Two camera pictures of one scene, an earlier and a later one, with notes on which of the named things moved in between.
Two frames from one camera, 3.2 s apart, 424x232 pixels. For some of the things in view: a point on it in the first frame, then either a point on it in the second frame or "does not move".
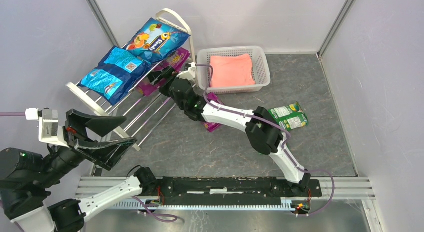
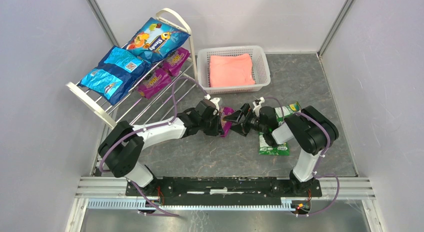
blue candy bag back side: (116, 74) does not move
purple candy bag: (177, 59) does not move
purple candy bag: (147, 89) does not move
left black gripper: (71, 137) -> (216, 121)
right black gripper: (162, 78) -> (248, 121)
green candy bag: (289, 117) does not move
